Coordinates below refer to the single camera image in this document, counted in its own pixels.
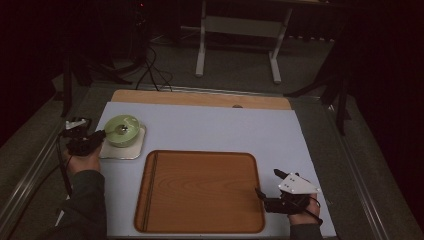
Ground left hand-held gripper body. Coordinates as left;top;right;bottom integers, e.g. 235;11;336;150
59;117;101;157

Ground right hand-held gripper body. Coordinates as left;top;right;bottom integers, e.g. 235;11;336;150
264;172;321;216

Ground metal spoon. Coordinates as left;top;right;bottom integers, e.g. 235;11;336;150
105;124;130;136

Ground green bowl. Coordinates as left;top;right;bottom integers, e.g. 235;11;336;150
104;114;141;149

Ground white square plate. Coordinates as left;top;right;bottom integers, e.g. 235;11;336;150
98;123;148;161

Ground brown wooden tray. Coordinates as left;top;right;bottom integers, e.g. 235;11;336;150
133;149;267;234

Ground person's left hand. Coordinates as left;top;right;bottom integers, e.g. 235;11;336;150
64;142;103;177

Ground person's right hand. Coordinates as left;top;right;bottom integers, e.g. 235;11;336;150
287;201;321;227

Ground black tripod stand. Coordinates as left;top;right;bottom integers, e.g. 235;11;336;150
60;46;134;118

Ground white table mat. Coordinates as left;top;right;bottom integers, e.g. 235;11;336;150
93;101;338;238

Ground black stand with angled legs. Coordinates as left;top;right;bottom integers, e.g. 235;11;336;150
285;19;353;137

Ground dark device with red light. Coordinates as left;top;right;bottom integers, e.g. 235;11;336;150
132;0;149;66

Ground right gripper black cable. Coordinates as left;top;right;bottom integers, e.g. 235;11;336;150
293;195;325;227

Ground long metal floor rail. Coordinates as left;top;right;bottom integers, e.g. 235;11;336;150
323;102;392;240
0;114;69;231

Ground black floor cables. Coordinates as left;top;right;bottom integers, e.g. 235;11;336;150
134;43;174;93

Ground white metal table frame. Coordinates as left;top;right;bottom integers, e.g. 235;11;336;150
194;0;294;85

